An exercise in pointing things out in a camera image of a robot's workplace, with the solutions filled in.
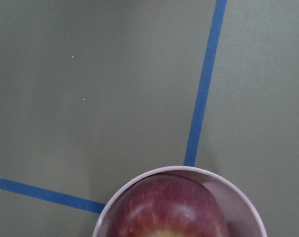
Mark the red apple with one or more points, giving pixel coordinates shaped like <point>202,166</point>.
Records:
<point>166,205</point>

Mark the pink bowl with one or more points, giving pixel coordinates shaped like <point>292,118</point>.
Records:
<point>240,214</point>

